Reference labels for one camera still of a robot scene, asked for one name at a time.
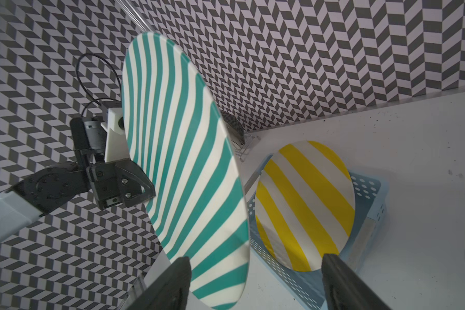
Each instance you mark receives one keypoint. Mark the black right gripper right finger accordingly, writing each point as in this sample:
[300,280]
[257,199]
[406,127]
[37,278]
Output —
[344,289]

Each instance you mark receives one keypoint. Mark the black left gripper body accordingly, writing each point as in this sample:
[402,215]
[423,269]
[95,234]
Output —
[100,176]

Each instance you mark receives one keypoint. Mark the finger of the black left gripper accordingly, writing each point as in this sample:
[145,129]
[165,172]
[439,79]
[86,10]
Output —
[133,184]

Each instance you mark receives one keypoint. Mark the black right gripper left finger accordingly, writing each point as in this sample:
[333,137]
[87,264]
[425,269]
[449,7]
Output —
[169,291]

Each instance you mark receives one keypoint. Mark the green striped plate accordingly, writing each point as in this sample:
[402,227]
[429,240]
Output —
[177,135]

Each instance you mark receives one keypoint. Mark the yellow striped plate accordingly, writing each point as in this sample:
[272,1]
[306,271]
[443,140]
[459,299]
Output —
[305,205]

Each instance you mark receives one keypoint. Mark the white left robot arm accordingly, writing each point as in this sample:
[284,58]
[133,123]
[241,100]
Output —
[38,195]

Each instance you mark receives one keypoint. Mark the light blue plastic basket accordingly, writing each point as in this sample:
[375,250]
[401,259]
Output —
[308,288]

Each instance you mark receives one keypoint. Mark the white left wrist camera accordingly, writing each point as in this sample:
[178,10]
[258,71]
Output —
[114,135]

